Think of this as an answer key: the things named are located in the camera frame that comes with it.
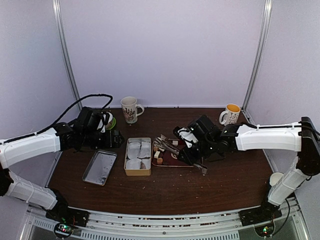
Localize left aluminium frame post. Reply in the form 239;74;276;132
52;0;80;101

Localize beige tin box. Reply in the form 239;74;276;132
123;137;152;177

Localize floral mug beige inside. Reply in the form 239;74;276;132
120;96;145;124

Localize white mug yellow inside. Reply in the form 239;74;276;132
218;103;241;126

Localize gold ridged chocolate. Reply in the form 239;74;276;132
156;157;163;165

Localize metal front rail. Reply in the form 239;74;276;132
17;197;310;240

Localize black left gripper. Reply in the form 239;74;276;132
81;129;125;150

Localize right aluminium frame post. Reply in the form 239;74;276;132
242;0;273;112

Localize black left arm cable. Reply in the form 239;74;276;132
2;92;113;145

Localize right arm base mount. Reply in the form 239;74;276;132
238;207;282;227

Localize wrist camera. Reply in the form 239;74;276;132
173;126;199;149
97;112;110;133

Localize green saucer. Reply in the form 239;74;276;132
109;117;117;130

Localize red lacquer tray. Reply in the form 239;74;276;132
151;149;193;168

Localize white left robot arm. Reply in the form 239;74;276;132
0;107;125;222

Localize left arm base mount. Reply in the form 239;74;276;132
45;208;90;227

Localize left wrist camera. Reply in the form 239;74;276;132
97;112;110;133

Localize white bowl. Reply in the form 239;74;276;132
104;112;114;130

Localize aluminium frame post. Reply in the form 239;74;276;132
242;0;273;112
52;0;80;101

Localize bear print tin lid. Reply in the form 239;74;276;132
82;150;118;186

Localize white square chocolate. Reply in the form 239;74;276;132
172;140;179;146

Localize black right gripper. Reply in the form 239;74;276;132
177;138;216;166

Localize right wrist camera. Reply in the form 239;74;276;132
173;126;199;149

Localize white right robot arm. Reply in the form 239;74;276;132
173;115;320;221

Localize white cup near arm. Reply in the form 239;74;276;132
269;172;284;187

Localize metal tongs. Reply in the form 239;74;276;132
152;135;208;176

